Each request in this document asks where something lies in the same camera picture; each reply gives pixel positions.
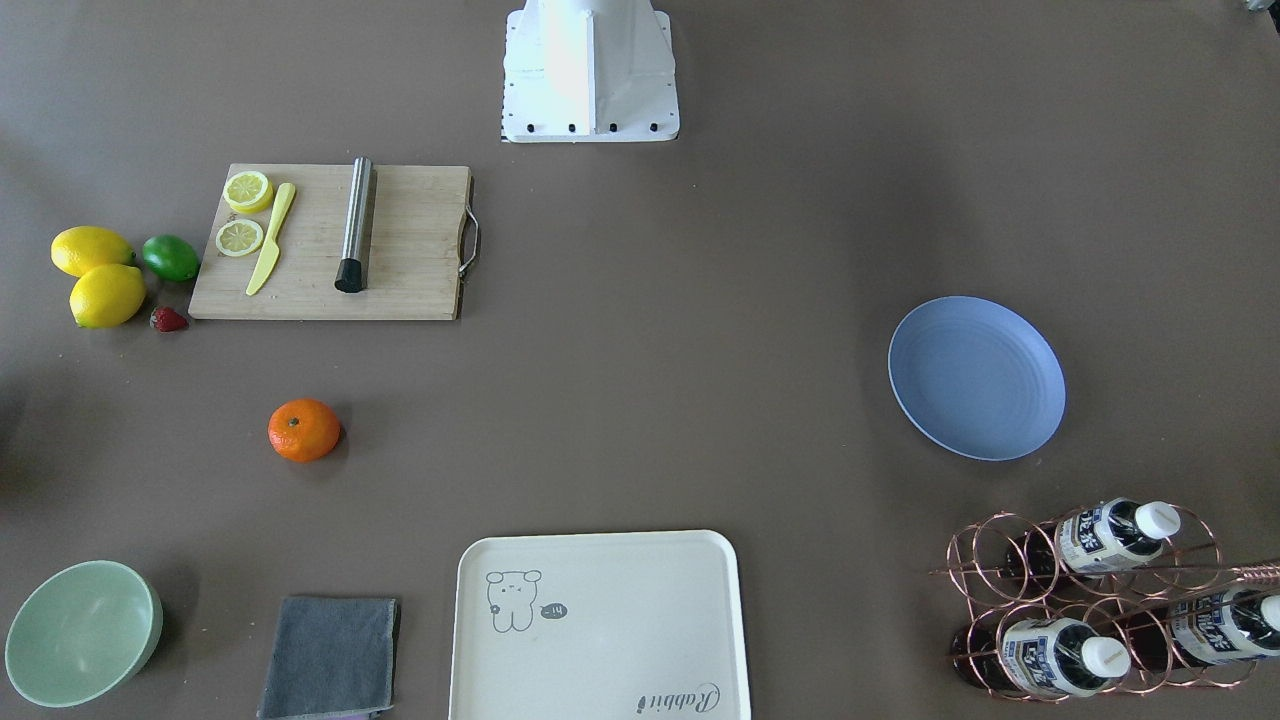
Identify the blue plate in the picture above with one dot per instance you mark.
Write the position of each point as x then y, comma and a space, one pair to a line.
977, 378

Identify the orange mandarin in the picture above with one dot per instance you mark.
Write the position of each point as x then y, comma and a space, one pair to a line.
303, 430

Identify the cream rabbit tray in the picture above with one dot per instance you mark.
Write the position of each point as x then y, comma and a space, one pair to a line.
637, 625

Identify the steel muddler black tip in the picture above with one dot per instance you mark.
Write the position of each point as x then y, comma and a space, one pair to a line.
354, 257

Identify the yellow plastic knife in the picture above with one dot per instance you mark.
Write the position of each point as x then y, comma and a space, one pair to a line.
270, 249

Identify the bamboo cutting board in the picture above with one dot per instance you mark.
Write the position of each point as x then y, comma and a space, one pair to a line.
412, 261

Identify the thin lemon slice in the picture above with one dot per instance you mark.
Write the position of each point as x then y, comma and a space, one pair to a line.
239, 237

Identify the thick lemon half slice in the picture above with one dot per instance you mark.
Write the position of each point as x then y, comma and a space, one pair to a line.
248, 192

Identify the grey folded cloth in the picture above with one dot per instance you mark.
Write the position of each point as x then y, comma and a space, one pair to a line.
332, 658

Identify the red strawberry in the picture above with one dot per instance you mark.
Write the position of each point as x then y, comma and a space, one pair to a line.
165, 319

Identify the green lime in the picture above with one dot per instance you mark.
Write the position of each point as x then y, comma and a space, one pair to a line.
170, 258

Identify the tea bottle upper rack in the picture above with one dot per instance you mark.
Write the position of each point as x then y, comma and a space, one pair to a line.
1115, 535

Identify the tea bottle lower front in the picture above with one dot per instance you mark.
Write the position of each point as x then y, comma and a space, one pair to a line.
1047, 659

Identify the tea bottle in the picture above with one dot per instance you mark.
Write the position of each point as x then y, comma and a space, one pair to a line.
1047, 659
1227, 627

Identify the yellow lemon near strawberry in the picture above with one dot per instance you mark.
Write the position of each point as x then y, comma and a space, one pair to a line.
107, 295

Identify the yellow lemon near lime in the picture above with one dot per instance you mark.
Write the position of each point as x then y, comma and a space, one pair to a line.
78, 250

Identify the green bowl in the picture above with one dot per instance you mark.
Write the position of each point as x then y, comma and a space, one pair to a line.
82, 633

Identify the tea bottle lower side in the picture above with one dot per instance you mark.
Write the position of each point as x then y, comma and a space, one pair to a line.
1227, 627

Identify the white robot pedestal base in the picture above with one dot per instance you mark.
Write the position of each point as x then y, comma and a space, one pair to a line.
589, 72

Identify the copper wire bottle rack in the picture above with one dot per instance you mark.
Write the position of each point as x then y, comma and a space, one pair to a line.
988, 564

